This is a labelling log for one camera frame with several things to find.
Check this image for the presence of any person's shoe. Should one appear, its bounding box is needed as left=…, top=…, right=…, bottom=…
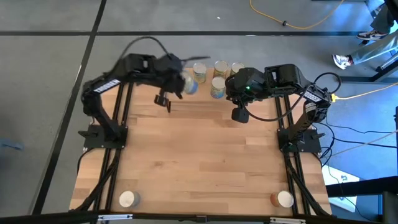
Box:
left=356, top=29, right=390, bottom=42
left=331, top=54, right=355, bottom=70

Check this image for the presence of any yellow floor cable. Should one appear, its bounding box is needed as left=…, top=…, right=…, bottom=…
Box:
left=249, top=0, right=345, bottom=31

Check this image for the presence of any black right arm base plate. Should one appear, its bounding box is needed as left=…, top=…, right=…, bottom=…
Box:
left=276, top=128, right=323, bottom=154

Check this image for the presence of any tin can blue label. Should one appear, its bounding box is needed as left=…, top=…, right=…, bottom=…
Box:
left=230, top=62, right=246, bottom=76

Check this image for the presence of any white sheet blue print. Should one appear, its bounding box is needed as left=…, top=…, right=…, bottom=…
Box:
left=322, top=164, right=361, bottom=214

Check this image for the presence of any tin can orange brown label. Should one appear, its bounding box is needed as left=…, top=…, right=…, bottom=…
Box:
left=269, top=190, right=295, bottom=208

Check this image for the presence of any tin can orange yellow label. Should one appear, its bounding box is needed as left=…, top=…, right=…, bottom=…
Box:
left=213, top=60, right=230, bottom=78

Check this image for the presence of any beige floor cable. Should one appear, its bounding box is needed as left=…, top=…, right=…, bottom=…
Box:
left=329, top=129, right=398, bottom=157

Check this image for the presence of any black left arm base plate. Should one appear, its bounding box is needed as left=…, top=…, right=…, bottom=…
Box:
left=77, top=124, right=129, bottom=149

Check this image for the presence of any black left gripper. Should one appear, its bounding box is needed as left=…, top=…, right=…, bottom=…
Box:
left=152, top=54, right=211, bottom=100

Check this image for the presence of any black stand base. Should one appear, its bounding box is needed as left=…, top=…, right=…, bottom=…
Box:
left=337, top=52, right=398, bottom=84

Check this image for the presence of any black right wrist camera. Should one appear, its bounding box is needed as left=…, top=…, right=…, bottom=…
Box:
left=231, top=107, right=250, bottom=124

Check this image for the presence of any silver metal bracket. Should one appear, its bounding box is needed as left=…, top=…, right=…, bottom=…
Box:
left=96, top=213, right=134, bottom=222
left=269, top=217, right=307, bottom=224

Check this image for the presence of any tin can pineapple label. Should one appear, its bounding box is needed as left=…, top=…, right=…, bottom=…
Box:
left=118, top=190, right=141, bottom=208

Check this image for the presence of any yellow extension cable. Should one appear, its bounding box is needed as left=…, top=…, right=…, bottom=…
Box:
left=337, top=81, right=398, bottom=102

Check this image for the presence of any tin can peas label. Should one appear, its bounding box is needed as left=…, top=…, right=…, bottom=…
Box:
left=182, top=70, right=200, bottom=96

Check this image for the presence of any black aluminium frame rail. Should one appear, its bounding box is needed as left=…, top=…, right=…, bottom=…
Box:
left=282, top=95, right=312, bottom=216
left=273, top=95, right=300, bottom=216
left=92, top=81, right=129, bottom=212
left=104, top=82, right=135, bottom=212

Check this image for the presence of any wide black frame bar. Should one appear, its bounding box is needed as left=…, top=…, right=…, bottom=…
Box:
left=0, top=210, right=385, bottom=224

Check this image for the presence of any tin can pale yellow label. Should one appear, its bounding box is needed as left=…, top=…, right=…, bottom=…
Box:
left=192, top=62, right=208, bottom=84

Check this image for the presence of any person's leg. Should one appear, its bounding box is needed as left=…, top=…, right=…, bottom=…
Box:
left=349, top=30, right=398, bottom=66
left=369, top=2, right=397, bottom=35

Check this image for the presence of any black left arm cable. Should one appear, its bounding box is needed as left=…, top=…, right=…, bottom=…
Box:
left=119, top=35, right=172, bottom=62

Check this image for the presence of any black beam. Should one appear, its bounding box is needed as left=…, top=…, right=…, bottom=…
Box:
left=325, top=175, right=398, bottom=198

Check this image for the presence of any tin can cherries label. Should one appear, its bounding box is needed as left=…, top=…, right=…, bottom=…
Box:
left=210, top=76, right=227, bottom=100

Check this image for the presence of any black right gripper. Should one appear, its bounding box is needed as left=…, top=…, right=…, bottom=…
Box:
left=225, top=67, right=271, bottom=105

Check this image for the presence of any black floor cable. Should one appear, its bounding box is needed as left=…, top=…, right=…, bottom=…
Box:
left=320, top=136, right=398, bottom=169
left=310, top=105, right=398, bottom=135

